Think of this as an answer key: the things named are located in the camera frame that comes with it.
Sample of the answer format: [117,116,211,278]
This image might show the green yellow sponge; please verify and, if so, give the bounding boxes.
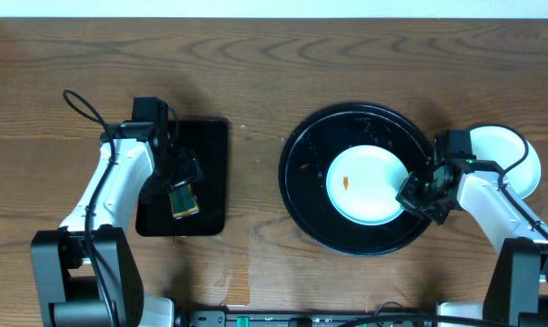
[169,184,199,219]

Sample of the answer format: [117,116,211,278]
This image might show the light blue plate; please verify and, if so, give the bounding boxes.
[325,145,409,226]
[470,125,542,199]

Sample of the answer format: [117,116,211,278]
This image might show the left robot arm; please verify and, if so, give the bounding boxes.
[30,97,203,326]

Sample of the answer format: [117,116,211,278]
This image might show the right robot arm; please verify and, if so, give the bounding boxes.
[396,125,548,326]

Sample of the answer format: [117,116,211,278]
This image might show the black rectangular tray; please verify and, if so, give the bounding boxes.
[135,120,228,237]

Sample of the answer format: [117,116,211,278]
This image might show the black round tray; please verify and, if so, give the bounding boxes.
[278,102,433,256]

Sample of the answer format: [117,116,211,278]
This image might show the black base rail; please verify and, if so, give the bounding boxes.
[182,310,438,327]

